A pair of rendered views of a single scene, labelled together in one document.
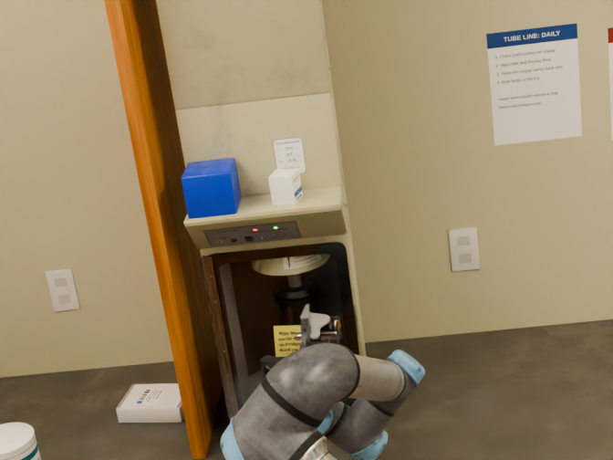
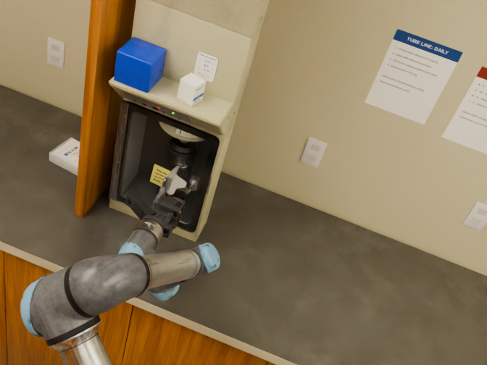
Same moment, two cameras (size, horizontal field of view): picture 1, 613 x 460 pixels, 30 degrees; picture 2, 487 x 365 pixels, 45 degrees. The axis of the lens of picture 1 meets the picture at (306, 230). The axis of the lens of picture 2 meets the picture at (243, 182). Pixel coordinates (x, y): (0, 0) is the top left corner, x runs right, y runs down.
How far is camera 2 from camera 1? 0.90 m
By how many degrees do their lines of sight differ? 19
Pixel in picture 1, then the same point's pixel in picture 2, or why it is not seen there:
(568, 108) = (425, 103)
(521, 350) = (314, 230)
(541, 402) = (303, 281)
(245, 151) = (176, 48)
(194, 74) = not seen: outside the picture
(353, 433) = not seen: hidden behind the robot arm
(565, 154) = (406, 129)
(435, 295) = (282, 168)
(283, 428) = (64, 313)
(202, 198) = (127, 72)
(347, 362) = (136, 282)
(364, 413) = not seen: hidden behind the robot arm
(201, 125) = (151, 15)
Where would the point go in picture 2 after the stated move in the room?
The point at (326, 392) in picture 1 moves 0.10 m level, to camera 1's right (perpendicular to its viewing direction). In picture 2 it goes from (106, 303) to (154, 319)
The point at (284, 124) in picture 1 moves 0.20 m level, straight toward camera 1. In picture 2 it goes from (210, 43) to (190, 80)
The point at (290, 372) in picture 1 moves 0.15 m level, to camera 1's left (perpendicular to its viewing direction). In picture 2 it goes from (85, 279) to (11, 255)
